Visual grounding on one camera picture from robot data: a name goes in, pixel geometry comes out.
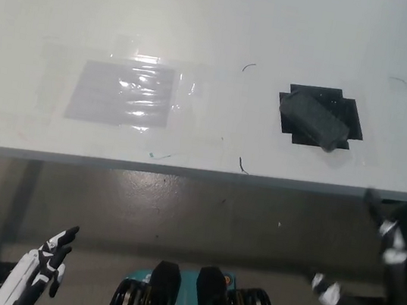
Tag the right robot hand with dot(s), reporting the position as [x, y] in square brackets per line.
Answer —
[395, 250]

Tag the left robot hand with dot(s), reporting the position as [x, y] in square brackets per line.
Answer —
[43, 263]

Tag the clear plastic film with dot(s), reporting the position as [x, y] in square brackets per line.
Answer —
[186, 88]

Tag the grey table leg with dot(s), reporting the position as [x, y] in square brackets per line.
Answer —
[21, 202]

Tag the black tape marked spot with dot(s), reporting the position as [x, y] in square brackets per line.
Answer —
[353, 121]

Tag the dark grey whiteboard eraser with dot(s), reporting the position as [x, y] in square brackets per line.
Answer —
[313, 121]

